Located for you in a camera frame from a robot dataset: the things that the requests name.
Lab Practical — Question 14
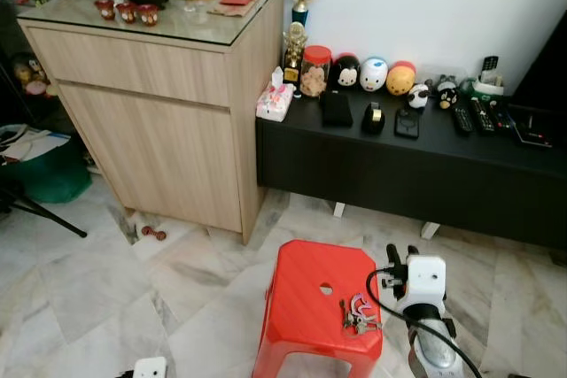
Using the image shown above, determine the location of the black tripod leg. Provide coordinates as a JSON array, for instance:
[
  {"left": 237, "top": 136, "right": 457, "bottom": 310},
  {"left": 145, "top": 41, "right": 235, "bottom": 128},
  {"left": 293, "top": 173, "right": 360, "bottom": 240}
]
[{"left": 0, "top": 187, "right": 89, "bottom": 240}]

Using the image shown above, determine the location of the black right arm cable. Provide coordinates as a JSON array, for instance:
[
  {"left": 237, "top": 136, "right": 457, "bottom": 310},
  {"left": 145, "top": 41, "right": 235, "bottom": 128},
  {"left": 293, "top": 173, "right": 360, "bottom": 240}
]
[{"left": 365, "top": 268, "right": 485, "bottom": 378}]

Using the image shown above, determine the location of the small black remote in holder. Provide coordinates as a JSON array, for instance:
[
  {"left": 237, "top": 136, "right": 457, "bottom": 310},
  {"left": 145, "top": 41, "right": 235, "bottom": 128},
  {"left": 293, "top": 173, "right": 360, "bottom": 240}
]
[{"left": 481, "top": 56, "right": 500, "bottom": 79}]

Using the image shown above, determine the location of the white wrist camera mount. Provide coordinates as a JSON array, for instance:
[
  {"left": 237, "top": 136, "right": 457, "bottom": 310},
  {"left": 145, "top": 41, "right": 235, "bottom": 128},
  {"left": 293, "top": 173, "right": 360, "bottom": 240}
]
[
  {"left": 405, "top": 255, "right": 447, "bottom": 318},
  {"left": 132, "top": 357, "right": 168, "bottom": 378}
]

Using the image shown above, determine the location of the small gold trophy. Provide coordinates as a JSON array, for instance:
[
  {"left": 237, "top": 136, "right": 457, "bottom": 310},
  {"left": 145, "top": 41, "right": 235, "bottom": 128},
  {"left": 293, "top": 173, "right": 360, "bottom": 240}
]
[{"left": 281, "top": 23, "right": 309, "bottom": 86}]

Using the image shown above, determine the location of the black mouse plush toy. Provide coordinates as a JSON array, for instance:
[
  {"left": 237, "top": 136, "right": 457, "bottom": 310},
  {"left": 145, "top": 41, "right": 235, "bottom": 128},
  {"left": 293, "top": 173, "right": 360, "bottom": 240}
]
[{"left": 331, "top": 52, "right": 362, "bottom": 90}]

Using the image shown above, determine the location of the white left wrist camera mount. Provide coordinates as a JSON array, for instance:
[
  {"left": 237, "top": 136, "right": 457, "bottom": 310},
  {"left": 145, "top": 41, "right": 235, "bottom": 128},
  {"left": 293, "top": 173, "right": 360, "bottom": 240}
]
[{"left": 132, "top": 357, "right": 168, "bottom": 378}]

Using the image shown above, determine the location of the black television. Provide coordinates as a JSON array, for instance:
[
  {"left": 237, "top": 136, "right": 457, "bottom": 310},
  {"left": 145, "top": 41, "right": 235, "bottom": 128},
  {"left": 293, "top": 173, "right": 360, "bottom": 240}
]
[{"left": 509, "top": 13, "right": 567, "bottom": 115}]

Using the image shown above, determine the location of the yellow and red plush toy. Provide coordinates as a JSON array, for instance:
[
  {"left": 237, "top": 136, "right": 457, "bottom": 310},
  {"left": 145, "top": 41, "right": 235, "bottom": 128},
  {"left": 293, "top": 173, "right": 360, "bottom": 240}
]
[{"left": 385, "top": 60, "right": 418, "bottom": 97}]

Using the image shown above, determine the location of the black set-top box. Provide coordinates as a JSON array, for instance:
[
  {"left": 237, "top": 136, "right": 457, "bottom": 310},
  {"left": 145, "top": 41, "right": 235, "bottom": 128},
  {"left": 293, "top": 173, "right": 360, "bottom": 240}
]
[{"left": 509, "top": 104, "right": 557, "bottom": 150}]

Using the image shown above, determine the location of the light wooden cabinet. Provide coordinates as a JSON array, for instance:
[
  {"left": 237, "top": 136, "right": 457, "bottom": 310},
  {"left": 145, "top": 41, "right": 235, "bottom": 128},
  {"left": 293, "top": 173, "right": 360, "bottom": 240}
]
[{"left": 18, "top": 0, "right": 287, "bottom": 245}]

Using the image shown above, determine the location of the brown envelope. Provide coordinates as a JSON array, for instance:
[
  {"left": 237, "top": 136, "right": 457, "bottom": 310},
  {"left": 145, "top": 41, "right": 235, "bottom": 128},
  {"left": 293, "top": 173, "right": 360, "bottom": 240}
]
[{"left": 207, "top": 1, "right": 254, "bottom": 19}]

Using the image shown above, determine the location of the bunch of keys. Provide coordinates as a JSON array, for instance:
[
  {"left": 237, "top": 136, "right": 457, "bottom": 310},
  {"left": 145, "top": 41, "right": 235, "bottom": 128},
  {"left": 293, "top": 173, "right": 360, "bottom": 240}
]
[{"left": 340, "top": 293, "right": 384, "bottom": 337}]

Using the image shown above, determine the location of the flat black pouch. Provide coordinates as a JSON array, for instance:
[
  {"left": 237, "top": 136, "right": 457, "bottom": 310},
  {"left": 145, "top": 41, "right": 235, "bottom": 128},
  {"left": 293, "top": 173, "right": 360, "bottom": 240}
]
[{"left": 393, "top": 108, "right": 422, "bottom": 140}]

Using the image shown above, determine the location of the red plastic stool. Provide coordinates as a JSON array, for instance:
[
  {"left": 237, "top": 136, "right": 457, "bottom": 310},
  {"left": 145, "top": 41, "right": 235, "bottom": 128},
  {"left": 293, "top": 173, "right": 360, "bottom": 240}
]
[{"left": 252, "top": 239, "right": 384, "bottom": 378}]

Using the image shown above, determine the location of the black low TV console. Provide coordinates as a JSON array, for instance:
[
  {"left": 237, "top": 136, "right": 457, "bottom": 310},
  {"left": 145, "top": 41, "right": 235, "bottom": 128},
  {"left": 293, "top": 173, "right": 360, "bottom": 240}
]
[{"left": 255, "top": 86, "right": 567, "bottom": 252}]

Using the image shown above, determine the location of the small red floor toy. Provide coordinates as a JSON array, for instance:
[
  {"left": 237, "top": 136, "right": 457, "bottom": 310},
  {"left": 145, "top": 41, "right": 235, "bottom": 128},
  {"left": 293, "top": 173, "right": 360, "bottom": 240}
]
[{"left": 141, "top": 225, "right": 167, "bottom": 242}]

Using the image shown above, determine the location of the black and white figure toy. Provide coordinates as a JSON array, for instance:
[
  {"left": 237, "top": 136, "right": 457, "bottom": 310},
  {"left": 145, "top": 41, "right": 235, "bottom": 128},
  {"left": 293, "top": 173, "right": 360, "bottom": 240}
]
[{"left": 433, "top": 76, "right": 461, "bottom": 111}]

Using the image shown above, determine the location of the black remote control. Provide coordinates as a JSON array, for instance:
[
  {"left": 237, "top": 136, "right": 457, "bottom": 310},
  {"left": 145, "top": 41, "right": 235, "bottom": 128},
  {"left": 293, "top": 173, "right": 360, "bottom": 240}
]
[
  {"left": 489, "top": 101, "right": 516, "bottom": 132},
  {"left": 469, "top": 98, "right": 496, "bottom": 135},
  {"left": 451, "top": 104, "right": 474, "bottom": 137}
]

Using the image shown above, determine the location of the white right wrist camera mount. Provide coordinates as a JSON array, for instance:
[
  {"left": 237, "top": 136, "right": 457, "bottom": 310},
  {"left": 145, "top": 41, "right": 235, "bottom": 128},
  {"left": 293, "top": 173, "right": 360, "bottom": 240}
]
[{"left": 405, "top": 255, "right": 447, "bottom": 318}]

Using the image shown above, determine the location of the stack of papers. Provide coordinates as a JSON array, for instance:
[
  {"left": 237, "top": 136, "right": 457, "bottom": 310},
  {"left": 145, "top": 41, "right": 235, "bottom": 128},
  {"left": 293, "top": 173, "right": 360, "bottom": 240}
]
[{"left": 0, "top": 125, "right": 73, "bottom": 165}]

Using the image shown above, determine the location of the white round plush toy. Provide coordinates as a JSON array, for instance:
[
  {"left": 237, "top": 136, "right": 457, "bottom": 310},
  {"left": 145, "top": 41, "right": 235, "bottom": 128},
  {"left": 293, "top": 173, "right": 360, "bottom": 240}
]
[{"left": 359, "top": 57, "right": 390, "bottom": 94}]

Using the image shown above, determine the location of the black tape dispenser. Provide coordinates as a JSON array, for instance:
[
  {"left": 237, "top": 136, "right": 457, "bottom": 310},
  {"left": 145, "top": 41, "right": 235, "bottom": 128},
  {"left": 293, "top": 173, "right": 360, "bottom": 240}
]
[{"left": 361, "top": 101, "right": 387, "bottom": 137}]

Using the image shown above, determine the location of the green bag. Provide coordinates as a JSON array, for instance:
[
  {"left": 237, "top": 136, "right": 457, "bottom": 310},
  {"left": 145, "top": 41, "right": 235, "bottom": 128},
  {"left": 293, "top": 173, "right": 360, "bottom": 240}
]
[{"left": 0, "top": 135, "right": 93, "bottom": 205}]

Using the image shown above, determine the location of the pink tissue box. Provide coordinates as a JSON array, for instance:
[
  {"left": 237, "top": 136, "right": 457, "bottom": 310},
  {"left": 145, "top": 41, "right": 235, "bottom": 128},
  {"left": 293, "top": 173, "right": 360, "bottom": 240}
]
[{"left": 255, "top": 67, "right": 296, "bottom": 123}]

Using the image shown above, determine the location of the brown plush toy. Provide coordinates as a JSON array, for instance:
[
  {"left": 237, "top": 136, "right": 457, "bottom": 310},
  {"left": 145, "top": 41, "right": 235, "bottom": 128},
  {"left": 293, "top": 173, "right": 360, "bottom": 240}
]
[{"left": 12, "top": 54, "right": 55, "bottom": 98}]

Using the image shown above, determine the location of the red lidded snack jar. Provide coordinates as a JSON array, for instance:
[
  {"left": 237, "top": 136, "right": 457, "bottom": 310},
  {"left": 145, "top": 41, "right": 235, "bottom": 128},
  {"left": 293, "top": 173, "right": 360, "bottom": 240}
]
[{"left": 300, "top": 44, "right": 333, "bottom": 99}]

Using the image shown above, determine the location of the black wallet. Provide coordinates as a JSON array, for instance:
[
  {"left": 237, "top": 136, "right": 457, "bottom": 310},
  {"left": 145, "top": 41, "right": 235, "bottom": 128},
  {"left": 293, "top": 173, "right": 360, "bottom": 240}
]
[{"left": 319, "top": 89, "right": 354, "bottom": 129}]

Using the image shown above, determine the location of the green and white holder box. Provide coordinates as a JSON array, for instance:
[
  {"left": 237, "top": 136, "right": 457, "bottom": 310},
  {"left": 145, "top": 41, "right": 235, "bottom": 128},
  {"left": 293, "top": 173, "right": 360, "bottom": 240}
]
[{"left": 471, "top": 75, "right": 507, "bottom": 98}]

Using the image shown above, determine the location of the small panda toy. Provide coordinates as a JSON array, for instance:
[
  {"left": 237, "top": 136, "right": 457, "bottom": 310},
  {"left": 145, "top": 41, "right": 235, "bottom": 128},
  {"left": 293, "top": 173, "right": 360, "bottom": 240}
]
[{"left": 407, "top": 82, "right": 431, "bottom": 111}]

